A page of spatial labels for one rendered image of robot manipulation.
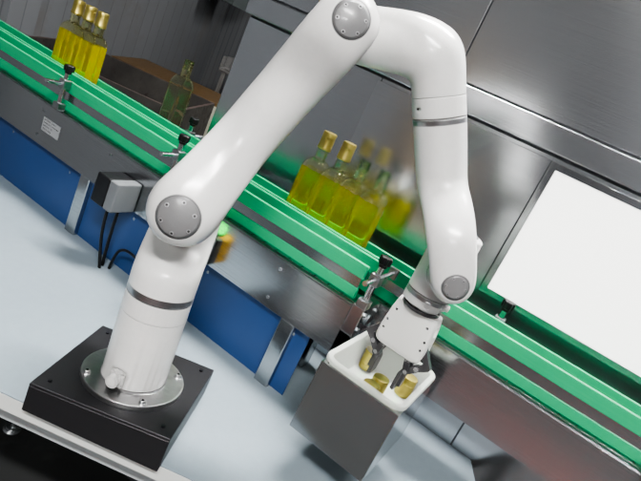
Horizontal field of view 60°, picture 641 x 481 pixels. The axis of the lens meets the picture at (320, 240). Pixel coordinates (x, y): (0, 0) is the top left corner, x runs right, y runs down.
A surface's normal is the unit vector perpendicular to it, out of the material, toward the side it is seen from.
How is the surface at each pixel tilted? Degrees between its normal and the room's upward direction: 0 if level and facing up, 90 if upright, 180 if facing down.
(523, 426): 90
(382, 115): 90
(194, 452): 0
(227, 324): 90
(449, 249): 86
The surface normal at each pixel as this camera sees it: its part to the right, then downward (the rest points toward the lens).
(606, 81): -0.47, 0.07
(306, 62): -0.37, 0.65
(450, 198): -0.10, -0.48
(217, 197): 0.51, 0.02
